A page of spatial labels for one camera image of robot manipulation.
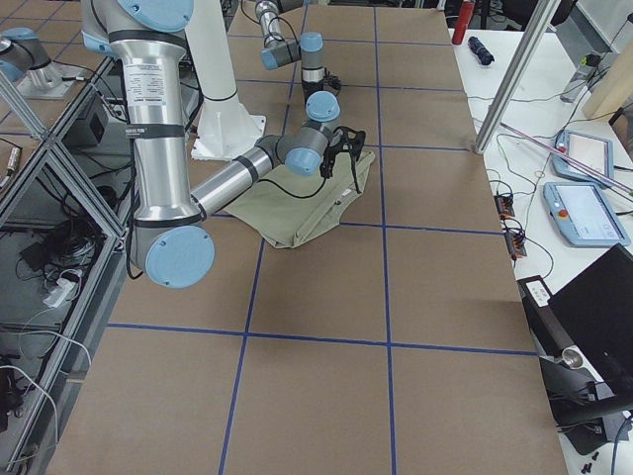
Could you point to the black box under frame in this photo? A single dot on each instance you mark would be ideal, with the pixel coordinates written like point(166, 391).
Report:
point(89, 127)

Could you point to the far blue teach pendant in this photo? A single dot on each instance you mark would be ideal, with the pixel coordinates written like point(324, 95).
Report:
point(596, 153)

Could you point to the olive green long-sleeve shirt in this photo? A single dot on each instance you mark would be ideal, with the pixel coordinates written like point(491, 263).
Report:
point(289, 210)

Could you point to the black monitor on stand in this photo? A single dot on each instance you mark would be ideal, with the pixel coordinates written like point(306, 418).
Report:
point(595, 310)

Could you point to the blue teach pendant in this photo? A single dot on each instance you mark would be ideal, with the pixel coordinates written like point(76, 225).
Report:
point(596, 153)
point(583, 216)

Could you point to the near blue teach pendant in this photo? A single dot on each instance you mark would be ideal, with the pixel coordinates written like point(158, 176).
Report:
point(583, 216)

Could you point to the aluminium frame rail right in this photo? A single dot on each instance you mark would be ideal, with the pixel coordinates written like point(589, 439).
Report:
point(63, 211)

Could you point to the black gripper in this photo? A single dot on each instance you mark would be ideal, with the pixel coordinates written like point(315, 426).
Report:
point(328, 159)

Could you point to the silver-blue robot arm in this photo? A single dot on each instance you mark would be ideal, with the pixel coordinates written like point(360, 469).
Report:
point(279, 50)
point(166, 239)

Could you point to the black power adapter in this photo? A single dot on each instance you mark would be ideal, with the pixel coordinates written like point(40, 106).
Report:
point(547, 329)

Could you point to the orange terminal block strip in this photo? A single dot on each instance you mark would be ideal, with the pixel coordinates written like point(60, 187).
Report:
point(513, 231)

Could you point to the folded dark blue umbrella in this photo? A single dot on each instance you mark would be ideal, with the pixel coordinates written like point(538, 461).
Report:
point(479, 50)

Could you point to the red bottle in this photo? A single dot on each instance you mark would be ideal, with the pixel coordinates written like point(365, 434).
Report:
point(464, 18)

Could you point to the aluminium frame post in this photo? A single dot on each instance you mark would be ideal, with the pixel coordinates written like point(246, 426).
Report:
point(530, 40)

